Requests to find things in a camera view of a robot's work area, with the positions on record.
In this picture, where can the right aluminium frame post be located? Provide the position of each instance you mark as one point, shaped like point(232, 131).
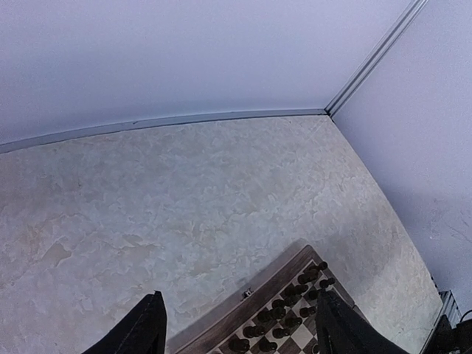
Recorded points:
point(380, 50)

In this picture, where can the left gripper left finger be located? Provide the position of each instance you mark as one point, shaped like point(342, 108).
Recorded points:
point(142, 330)

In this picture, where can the black chess pieces row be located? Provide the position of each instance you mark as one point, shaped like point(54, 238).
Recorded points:
point(286, 324)

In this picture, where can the wooden chess board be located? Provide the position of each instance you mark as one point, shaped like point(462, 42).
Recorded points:
point(205, 337)

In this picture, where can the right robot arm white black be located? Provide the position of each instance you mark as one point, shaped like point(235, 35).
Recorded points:
point(452, 330)

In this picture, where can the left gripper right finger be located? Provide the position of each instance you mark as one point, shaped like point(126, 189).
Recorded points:
point(341, 330)

